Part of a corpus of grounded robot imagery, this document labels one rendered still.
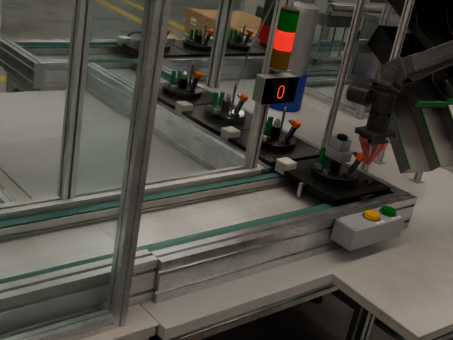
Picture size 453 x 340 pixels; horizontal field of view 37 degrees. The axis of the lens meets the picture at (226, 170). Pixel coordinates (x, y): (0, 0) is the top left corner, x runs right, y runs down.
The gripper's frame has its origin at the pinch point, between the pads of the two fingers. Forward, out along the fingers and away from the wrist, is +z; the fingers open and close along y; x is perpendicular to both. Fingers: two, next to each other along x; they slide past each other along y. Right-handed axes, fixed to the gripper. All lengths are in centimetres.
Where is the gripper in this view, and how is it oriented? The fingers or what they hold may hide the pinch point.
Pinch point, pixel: (367, 161)
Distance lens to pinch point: 187.6
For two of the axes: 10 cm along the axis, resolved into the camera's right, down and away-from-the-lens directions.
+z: -1.7, 9.1, 3.7
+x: 6.3, 3.9, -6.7
